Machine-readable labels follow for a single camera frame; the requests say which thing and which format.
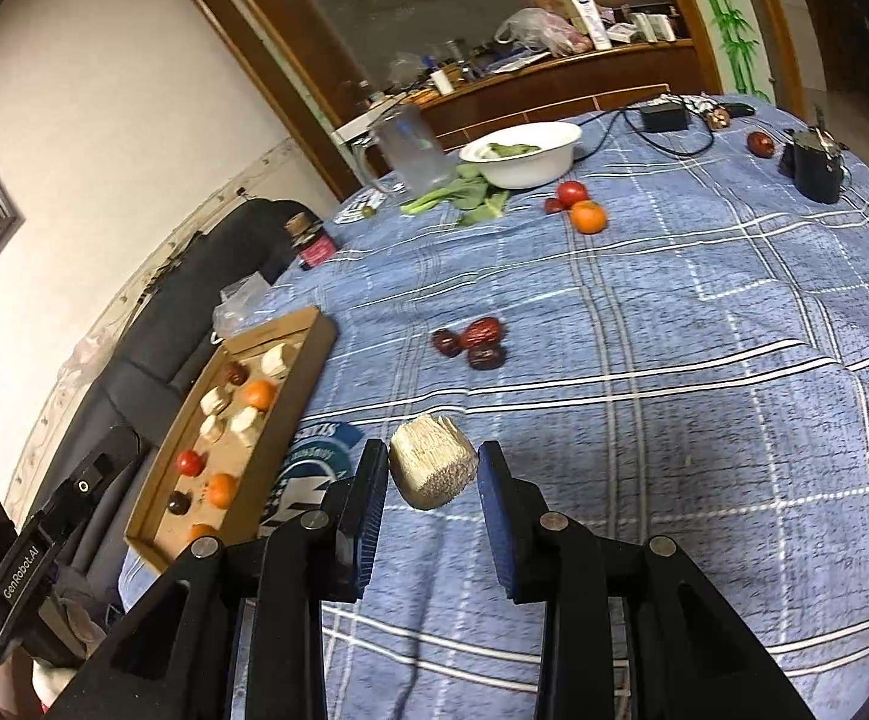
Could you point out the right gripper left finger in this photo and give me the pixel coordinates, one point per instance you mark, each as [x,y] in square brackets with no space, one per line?
[324,555]

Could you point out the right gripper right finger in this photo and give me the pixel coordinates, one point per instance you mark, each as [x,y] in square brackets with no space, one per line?
[543,556]

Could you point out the orange tangerine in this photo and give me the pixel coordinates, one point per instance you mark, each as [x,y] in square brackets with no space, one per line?
[588,217]
[260,394]
[221,490]
[200,530]

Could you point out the beige cake cylinder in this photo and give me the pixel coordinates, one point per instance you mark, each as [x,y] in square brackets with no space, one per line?
[431,461]

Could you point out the dark plum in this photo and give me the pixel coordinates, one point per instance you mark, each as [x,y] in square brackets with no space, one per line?
[178,503]

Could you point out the white cake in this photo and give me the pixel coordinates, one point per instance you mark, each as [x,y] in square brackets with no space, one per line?
[246,425]

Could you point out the large red tomato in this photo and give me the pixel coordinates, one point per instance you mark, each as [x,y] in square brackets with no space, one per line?
[190,463]

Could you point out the round beige cake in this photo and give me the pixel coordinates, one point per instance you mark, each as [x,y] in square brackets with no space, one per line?
[212,429]

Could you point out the white cake cube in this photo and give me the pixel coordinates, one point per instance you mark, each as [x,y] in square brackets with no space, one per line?
[215,400]

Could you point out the large red jujube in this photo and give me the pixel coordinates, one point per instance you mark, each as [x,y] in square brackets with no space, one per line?
[236,374]

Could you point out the white rice cake block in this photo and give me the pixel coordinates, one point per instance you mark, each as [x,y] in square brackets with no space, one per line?
[277,361]

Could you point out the dark wrinkled jujube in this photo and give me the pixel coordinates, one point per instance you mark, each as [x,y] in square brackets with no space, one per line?
[485,357]

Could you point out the cardboard tray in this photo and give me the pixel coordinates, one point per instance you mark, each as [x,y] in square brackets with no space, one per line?
[218,462]

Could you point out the red jujube middle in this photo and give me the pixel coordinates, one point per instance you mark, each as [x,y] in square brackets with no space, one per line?
[485,331]

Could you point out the small dark jujube left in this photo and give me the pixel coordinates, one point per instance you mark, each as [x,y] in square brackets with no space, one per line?
[446,342]

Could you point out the black sofa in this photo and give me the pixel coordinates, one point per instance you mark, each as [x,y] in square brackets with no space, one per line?
[149,375]

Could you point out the clear plastic bag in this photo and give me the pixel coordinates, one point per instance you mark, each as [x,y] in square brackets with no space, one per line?
[237,301]

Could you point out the blue plaid tablecloth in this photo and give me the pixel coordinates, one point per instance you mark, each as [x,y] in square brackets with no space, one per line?
[700,369]

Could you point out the pink labelled jar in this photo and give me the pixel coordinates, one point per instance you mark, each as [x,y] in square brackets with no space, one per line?
[311,243]

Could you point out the far small red jujube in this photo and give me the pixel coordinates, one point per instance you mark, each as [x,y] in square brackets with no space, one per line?
[552,206]

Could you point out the small plate with olive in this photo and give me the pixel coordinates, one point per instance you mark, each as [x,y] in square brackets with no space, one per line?
[362,206]

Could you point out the far red tomato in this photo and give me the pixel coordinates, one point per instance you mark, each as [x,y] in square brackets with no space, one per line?
[569,193]

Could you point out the green leafy vegetable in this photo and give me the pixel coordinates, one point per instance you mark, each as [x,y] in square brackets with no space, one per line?
[470,193]

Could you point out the white bowl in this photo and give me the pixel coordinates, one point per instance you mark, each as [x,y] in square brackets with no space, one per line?
[524,156]

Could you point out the clear plastic pitcher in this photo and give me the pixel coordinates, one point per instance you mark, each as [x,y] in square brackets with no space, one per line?
[410,149]

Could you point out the black power adapter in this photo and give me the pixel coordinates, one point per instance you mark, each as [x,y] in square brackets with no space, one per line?
[663,117]

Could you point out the far right jujube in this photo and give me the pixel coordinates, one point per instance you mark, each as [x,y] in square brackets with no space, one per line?
[761,145]

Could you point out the wooden sideboard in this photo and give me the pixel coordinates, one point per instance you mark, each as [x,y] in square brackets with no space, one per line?
[556,89]

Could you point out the black small device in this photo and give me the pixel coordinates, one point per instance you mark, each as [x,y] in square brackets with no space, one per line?
[814,162]

